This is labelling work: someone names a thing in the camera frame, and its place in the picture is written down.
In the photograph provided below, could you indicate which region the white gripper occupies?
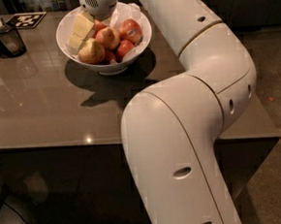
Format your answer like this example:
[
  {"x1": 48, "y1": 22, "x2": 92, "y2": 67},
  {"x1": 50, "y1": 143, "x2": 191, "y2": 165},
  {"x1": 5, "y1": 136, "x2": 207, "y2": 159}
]
[{"x1": 69, "y1": 0, "x2": 118, "y2": 50}]

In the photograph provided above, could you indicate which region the yellow-red front apple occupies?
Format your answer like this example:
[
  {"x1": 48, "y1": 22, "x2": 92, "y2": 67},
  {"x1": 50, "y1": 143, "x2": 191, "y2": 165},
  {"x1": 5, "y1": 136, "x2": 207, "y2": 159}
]
[{"x1": 78, "y1": 38, "x2": 105, "y2": 64}]

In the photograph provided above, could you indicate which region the yellow-red apple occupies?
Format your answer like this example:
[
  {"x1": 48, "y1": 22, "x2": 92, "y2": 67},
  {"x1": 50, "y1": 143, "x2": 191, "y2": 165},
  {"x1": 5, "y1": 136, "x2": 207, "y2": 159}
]
[
  {"x1": 78, "y1": 38, "x2": 105, "y2": 64},
  {"x1": 96, "y1": 27, "x2": 120, "y2": 50}
]

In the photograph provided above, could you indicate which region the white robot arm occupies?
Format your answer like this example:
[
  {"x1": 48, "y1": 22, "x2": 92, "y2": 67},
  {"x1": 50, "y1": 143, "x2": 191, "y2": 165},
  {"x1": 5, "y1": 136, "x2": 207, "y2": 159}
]
[{"x1": 121, "y1": 0, "x2": 257, "y2": 224}]

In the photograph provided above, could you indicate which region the dark red back apple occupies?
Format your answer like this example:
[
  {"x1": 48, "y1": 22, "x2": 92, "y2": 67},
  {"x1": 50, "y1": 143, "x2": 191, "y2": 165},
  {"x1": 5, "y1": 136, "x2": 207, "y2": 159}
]
[{"x1": 93, "y1": 20, "x2": 107, "y2": 37}]

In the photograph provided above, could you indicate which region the yellow-red centre apple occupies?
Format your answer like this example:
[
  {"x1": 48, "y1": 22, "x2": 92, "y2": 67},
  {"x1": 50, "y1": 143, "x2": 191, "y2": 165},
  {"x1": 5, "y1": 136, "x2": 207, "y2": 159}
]
[{"x1": 96, "y1": 27, "x2": 120, "y2": 50}]

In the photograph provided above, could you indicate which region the white ceramic bowl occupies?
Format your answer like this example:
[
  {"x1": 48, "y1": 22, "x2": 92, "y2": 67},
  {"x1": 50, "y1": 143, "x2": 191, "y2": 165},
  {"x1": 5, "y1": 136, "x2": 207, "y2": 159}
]
[{"x1": 55, "y1": 7, "x2": 152, "y2": 76}]

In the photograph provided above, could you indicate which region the small red bottom apple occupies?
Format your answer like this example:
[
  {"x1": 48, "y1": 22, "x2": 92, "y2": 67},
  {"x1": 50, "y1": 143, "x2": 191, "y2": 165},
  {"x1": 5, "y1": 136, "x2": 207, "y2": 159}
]
[{"x1": 102, "y1": 49, "x2": 117, "y2": 65}]

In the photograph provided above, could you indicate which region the red apple with sticker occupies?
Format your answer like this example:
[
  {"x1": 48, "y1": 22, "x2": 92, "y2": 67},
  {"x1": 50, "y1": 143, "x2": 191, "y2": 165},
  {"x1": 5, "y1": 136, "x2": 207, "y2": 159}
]
[{"x1": 118, "y1": 18, "x2": 143, "y2": 44}]

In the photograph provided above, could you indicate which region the red lower right apple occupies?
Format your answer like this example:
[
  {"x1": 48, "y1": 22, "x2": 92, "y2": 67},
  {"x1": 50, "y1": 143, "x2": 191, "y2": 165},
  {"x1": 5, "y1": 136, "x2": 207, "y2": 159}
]
[{"x1": 115, "y1": 39, "x2": 135, "y2": 62}]

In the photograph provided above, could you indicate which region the black fiducial marker card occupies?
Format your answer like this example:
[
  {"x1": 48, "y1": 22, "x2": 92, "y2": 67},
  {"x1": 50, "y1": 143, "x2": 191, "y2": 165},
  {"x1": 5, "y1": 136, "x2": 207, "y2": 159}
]
[{"x1": 8, "y1": 12, "x2": 47, "y2": 29}]

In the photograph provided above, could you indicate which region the black floor cable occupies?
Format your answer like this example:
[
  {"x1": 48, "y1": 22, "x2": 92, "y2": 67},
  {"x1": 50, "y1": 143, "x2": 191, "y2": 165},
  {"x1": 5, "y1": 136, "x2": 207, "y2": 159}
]
[{"x1": 0, "y1": 173, "x2": 89, "y2": 224}]

